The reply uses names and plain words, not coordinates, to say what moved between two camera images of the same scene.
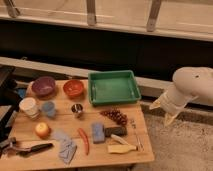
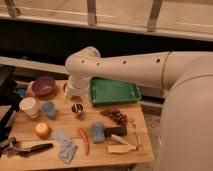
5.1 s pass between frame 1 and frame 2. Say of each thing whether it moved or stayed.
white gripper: moved
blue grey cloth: stayed
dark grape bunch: stayed
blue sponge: stayed
